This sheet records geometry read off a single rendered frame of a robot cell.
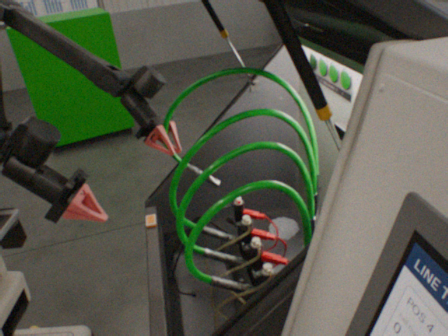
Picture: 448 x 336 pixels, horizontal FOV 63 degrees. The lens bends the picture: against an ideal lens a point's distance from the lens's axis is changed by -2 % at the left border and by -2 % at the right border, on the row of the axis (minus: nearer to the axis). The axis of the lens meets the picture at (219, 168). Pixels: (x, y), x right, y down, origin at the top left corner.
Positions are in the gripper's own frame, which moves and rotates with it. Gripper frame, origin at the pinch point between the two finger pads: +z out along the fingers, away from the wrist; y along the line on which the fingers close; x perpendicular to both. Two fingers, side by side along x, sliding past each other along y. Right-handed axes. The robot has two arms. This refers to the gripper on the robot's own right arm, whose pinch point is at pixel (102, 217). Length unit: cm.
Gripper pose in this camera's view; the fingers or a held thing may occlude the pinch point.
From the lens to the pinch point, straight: 76.7
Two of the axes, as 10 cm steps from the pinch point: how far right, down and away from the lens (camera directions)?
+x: 0.6, -5.0, 8.6
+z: 7.9, 5.6, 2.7
